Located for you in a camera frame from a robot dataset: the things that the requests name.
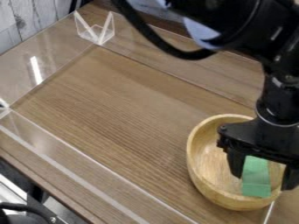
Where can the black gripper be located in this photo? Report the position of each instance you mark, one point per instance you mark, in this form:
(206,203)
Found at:
(257,138)

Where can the green rectangular block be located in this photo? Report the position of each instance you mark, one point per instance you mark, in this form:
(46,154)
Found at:
(255,178)

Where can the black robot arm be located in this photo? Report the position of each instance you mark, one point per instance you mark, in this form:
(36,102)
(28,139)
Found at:
(259,28)

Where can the wooden bowl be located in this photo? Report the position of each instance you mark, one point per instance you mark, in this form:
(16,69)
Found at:
(210,173)

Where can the clear acrylic enclosure wall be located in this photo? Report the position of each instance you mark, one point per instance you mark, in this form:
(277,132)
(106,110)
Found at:
(99,119)

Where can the black metal mount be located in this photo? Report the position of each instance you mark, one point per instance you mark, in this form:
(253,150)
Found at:
(43,212)

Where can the clear acrylic corner bracket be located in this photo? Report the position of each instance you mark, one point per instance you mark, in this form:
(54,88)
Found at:
(97,34)

